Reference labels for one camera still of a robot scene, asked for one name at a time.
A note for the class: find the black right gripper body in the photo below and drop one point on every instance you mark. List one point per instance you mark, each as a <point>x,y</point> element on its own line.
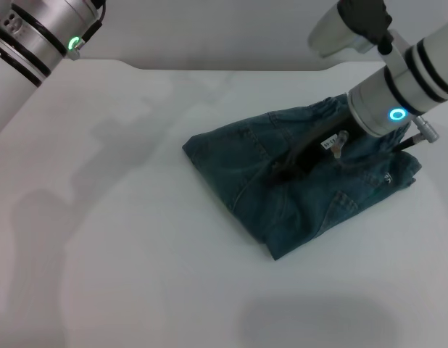
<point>320,145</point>

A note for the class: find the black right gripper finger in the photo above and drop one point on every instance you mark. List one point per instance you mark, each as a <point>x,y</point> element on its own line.
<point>282,172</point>

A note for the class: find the blue denim shorts with print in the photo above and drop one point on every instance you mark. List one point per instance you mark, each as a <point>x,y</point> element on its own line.
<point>282,203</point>

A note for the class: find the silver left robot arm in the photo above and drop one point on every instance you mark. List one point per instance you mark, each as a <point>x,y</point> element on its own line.
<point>32,47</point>

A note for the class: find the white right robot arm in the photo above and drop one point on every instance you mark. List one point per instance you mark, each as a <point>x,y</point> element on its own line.
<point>409,87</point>

